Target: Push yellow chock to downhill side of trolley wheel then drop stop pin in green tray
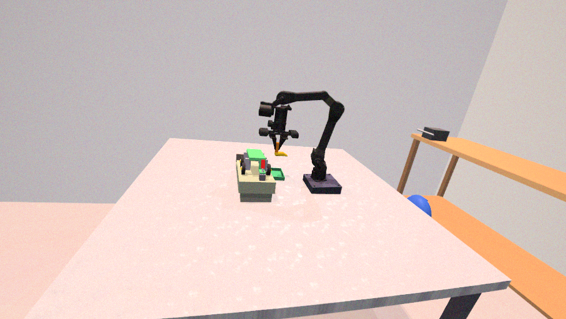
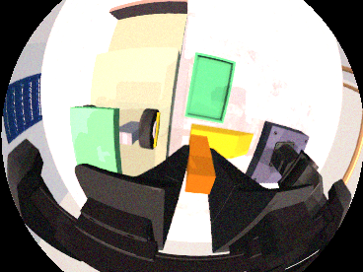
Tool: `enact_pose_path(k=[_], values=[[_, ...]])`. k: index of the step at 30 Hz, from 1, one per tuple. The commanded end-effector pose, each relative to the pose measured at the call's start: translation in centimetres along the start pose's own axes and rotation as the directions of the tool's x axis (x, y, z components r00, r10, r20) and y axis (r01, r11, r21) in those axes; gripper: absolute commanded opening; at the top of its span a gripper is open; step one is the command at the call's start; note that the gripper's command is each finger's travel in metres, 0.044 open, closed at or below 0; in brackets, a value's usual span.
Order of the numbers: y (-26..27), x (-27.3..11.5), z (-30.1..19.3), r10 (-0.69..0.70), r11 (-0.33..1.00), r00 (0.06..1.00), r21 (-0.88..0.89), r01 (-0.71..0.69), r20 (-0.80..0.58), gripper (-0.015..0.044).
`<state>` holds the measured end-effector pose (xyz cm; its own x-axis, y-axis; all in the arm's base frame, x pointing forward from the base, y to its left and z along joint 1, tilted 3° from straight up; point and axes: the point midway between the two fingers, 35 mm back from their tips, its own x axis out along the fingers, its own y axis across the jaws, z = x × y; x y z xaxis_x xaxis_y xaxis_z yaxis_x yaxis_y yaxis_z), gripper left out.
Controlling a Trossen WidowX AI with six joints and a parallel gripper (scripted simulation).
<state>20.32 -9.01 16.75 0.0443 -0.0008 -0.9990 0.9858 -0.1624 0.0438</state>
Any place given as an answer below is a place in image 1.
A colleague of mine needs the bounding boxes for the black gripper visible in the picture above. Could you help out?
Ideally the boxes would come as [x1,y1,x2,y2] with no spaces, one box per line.
[259,118,299,150]

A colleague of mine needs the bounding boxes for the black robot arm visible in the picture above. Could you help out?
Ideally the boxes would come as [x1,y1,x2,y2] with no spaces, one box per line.
[259,91,345,182]

